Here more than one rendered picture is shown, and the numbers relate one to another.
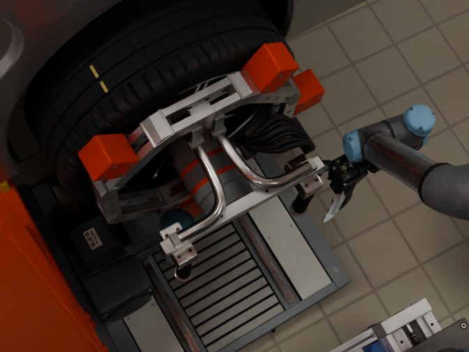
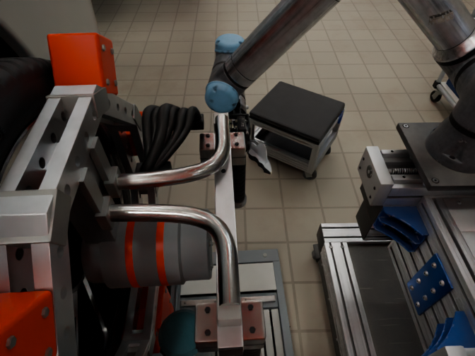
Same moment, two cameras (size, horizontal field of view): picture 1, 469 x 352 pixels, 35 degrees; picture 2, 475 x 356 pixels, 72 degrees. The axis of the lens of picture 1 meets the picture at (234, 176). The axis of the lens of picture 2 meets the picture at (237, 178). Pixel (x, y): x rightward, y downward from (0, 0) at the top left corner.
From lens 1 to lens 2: 1.26 m
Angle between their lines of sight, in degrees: 31
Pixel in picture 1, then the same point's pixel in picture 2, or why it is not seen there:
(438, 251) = (278, 194)
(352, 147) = (224, 89)
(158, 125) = (16, 208)
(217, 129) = (108, 171)
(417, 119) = (230, 41)
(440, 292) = (305, 206)
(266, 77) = (92, 63)
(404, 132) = not seen: hidden behind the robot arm
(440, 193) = not seen: outside the picture
